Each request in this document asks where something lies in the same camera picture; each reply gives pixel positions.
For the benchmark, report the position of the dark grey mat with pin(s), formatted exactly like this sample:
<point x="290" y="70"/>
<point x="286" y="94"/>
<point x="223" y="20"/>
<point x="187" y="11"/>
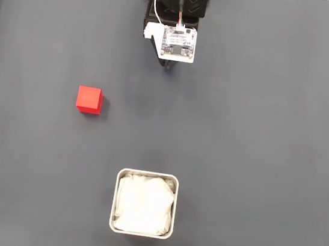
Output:
<point x="241" y="139"/>

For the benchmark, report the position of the white cloth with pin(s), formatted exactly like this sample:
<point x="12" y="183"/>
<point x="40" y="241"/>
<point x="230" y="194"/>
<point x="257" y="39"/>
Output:
<point x="144" y="205"/>

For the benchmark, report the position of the square metal box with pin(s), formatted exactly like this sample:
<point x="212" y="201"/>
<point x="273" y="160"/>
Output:
<point x="113" y="201"/>

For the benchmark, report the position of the red cube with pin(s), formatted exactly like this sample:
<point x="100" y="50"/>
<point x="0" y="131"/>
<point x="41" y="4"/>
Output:
<point x="88" y="99"/>

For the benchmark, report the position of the white camera circuit board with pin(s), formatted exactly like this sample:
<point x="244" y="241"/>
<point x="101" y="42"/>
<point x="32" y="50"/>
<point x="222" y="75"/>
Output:
<point x="178" y="43"/>

